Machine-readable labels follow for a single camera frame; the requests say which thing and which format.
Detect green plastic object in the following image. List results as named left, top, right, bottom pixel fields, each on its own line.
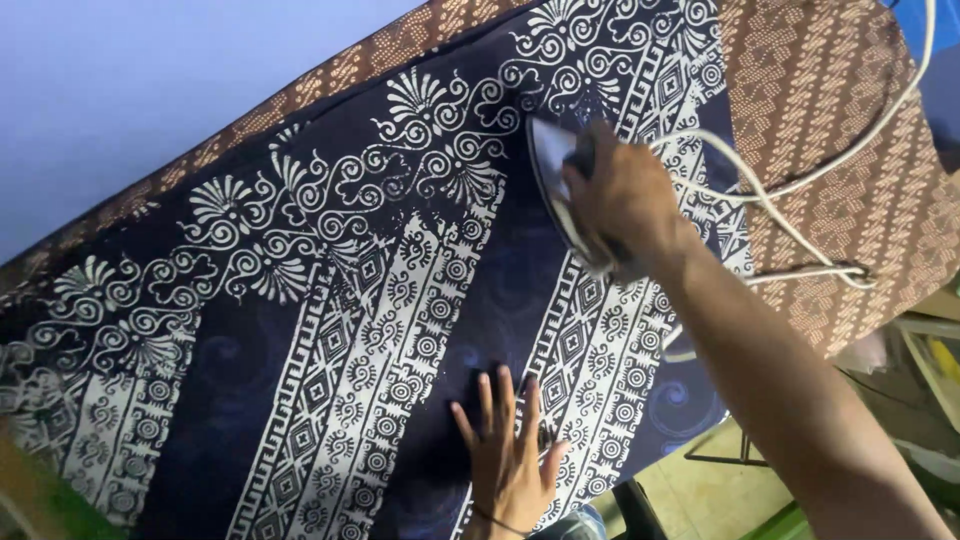
left=738, top=498, right=822, bottom=540

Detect white iron power cord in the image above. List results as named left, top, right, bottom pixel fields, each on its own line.
left=645, top=0, right=939, bottom=354

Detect navy white batik cloth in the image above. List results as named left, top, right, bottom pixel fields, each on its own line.
left=0, top=0, right=755, bottom=540

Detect person's left hand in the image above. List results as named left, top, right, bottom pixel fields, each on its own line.
left=450, top=365, right=571, bottom=534

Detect black ironing board legs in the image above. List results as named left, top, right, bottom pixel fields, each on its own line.
left=611, top=429, right=770, bottom=540

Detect cluttered shelf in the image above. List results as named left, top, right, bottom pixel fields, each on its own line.
left=828, top=285, right=960, bottom=519

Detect silver clothes iron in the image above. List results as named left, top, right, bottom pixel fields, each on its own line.
left=525, top=112, right=627, bottom=280

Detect blue object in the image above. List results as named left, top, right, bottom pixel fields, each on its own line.
left=883, top=0, right=960, bottom=55

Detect person's right hand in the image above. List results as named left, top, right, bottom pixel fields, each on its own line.
left=561, top=122, right=702, bottom=285

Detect thin black wrist band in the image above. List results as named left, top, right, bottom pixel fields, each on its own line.
left=471, top=504, right=532, bottom=539

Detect blurred green object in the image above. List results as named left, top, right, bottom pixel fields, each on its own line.
left=0, top=431, right=130, bottom=540

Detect brown patterned ironing board cover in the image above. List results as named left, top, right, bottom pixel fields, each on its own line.
left=0, top=0, right=960, bottom=360

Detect person's blue jeans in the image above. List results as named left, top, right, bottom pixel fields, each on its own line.
left=534, top=504, right=607, bottom=540

